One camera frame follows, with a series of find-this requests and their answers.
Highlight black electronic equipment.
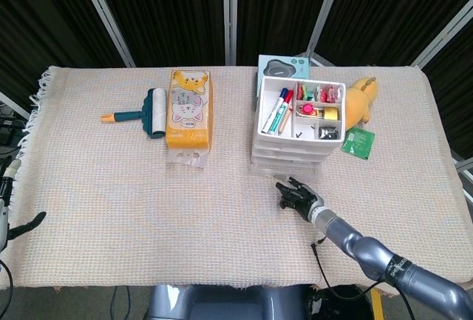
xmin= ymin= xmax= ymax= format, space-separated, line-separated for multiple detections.
xmin=0 ymin=111 xmax=24 ymax=158

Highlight clear bottom drawer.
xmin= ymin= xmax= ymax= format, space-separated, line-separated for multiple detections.
xmin=249 ymin=160 xmax=321 ymax=180

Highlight yellow plush toy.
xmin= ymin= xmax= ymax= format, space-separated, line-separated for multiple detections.
xmin=344 ymin=75 xmax=378 ymax=126

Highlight green sachet packet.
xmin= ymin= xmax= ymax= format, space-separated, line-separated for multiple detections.
xmin=340 ymin=126 xmax=376 ymax=160

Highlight wooden coloured pen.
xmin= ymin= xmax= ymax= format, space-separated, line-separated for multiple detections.
xmin=277 ymin=109 xmax=295 ymax=136

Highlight clear top drawer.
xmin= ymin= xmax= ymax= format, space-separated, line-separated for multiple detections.
xmin=253 ymin=138 xmax=343 ymax=155

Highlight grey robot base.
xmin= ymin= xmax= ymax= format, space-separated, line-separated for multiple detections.
xmin=147 ymin=285 xmax=310 ymax=320

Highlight bag of red green clips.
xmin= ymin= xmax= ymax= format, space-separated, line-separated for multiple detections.
xmin=295 ymin=81 xmax=313 ymax=101

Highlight black binder clips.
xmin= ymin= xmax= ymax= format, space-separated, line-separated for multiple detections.
xmin=317 ymin=125 xmax=339 ymax=140

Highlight blue cap whiteboard marker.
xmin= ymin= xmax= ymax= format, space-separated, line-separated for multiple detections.
xmin=262 ymin=86 xmax=291 ymax=132

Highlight red cap green marker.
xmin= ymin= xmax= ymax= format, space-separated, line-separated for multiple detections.
xmin=269 ymin=89 xmax=295 ymax=135

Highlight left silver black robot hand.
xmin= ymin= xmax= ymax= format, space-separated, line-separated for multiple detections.
xmin=0 ymin=157 xmax=48 ymax=253

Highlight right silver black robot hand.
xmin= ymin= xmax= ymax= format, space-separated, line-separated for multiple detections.
xmin=275 ymin=176 xmax=326 ymax=222

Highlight light blue product box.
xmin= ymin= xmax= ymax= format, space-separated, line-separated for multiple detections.
xmin=254 ymin=54 xmax=310 ymax=109

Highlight teal lint roller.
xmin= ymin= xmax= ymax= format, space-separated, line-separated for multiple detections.
xmin=101 ymin=88 xmax=169 ymax=140

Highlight clear drawer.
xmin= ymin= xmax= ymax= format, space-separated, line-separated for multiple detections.
xmin=253 ymin=138 xmax=343 ymax=155
xmin=249 ymin=160 xmax=321 ymax=180
xmin=251 ymin=149 xmax=333 ymax=165

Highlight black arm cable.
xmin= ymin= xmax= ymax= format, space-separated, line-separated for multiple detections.
xmin=310 ymin=236 xmax=418 ymax=320

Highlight orange cat print tissue pack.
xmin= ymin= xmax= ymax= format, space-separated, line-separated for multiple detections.
xmin=164 ymin=69 xmax=216 ymax=168

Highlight white drawer organizer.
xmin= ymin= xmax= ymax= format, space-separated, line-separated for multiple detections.
xmin=250 ymin=75 xmax=347 ymax=179

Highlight pink round clip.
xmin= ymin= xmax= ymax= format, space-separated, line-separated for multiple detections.
xmin=296 ymin=101 xmax=321 ymax=118

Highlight beige woven tablecloth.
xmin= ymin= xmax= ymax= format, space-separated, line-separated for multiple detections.
xmin=0 ymin=64 xmax=473 ymax=296

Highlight bag of red candies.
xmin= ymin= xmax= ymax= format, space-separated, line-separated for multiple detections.
xmin=318 ymin=84 xmax=341 ymax=103

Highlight clear middle drawer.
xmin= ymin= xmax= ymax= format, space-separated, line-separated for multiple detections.
xmin=251 ymin=149 xmax=333 ymax=165

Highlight aluminium screen frame post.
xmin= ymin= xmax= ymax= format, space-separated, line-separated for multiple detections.
xmin=72 ymin=0 xmax=137 ymax=69
xmin=304 ymin=0 xmax=349 ymax=57
xmin=410 ymin=0 xmax=473 ymax=69
xmin=222 ymin=0 xmax=238 ymax=66

